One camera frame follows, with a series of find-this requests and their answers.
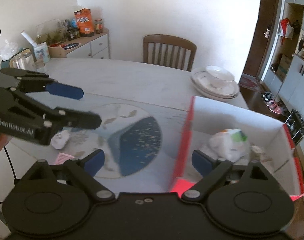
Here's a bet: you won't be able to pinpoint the white tissue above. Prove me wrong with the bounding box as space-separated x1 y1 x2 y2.
50 130 70 150

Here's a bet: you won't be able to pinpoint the white green tissue pack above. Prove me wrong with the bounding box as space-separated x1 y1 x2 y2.
209 129 250 163

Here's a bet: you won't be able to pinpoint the silver foil snack bag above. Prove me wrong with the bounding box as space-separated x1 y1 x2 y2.
250 145 273 167

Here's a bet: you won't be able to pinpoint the clear glass jar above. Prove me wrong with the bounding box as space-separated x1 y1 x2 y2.
12 52 34 70

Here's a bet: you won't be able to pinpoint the red cardboard box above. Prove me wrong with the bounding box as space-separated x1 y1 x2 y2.
171 96 304 200

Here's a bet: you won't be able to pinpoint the white side cabinet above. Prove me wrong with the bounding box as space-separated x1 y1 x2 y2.
48 28 111 59

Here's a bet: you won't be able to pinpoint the orange snack bag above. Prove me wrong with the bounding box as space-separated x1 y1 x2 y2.
74 8 95 37

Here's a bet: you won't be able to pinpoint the pink slippers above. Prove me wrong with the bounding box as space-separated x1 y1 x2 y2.
266 100 283 114

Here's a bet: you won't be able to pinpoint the stacked white plates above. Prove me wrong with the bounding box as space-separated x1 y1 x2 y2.
191 66 240 101

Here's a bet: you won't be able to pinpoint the white ceramic bowl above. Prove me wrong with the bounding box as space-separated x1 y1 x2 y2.
205 66 235 89

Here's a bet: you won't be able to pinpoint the black shoe rack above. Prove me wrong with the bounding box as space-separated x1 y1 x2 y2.
285 109 304 145

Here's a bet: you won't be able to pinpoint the wooden dining chair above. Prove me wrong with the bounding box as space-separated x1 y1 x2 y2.
143 34 197 72

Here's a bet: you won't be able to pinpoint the wall cabinet shelving unit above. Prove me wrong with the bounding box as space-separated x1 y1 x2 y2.
263 0 304 120

